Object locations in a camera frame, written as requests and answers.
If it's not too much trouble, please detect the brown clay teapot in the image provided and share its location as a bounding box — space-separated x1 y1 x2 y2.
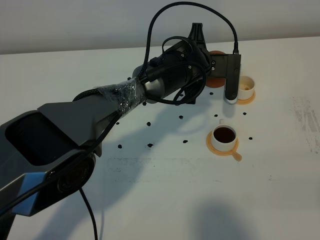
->
206 50 226 88

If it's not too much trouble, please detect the white teacup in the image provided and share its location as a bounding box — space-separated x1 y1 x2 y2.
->
238 75 255 100
211 119 237 152

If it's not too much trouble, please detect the near white teacup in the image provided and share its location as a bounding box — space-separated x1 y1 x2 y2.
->
211 119 237 152

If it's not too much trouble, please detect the far orange saucer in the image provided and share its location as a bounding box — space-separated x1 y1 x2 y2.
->
236 91 256 105

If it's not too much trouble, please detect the near orange saucer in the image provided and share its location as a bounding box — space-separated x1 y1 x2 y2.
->
206 131 242 162

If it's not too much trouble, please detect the orange saucer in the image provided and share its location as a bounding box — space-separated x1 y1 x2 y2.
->
236 91 256 105
206 131 242 162

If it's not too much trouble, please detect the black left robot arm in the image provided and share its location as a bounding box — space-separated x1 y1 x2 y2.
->
0 23 210 240

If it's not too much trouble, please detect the far white teacup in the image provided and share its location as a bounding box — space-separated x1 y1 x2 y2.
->
238 75 255 100

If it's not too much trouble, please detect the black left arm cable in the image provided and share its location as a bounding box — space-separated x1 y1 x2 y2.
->
0 1 240 240

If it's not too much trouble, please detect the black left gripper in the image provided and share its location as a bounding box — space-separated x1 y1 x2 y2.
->
140 23 211 104

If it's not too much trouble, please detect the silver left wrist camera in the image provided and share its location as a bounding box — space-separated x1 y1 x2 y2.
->
208 54 241 105

